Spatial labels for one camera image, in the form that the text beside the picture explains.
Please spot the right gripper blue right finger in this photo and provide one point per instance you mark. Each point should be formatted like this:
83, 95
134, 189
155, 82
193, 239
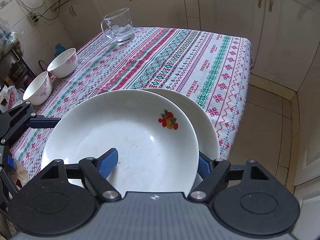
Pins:
213, 174

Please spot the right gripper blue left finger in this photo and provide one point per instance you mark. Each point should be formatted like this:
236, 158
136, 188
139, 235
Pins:
96, 172

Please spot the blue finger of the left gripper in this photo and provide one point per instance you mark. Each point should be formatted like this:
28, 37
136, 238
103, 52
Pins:
43, 122
10, 161

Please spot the white plate stained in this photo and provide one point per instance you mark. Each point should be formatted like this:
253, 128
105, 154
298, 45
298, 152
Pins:
205, 131

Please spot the white bowl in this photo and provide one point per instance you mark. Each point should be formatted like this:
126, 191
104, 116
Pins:
64, 64
39, 89

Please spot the white plate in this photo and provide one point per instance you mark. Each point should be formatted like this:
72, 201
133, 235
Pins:
157, 145

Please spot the white kitchen cabinets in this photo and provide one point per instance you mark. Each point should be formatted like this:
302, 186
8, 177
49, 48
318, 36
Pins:
284, 34

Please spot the wicker basket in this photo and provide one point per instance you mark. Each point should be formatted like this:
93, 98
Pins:
43, 65

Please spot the blue thermos jug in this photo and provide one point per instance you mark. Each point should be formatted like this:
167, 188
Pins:
59, 48

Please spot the patterned red green tablecloth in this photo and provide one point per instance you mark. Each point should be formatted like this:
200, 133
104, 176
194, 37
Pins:
211, 69

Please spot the clear glass mug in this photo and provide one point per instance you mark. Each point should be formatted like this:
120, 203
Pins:
118, 25

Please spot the wall power strip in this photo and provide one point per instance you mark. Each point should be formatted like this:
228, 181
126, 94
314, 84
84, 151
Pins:
34, 17

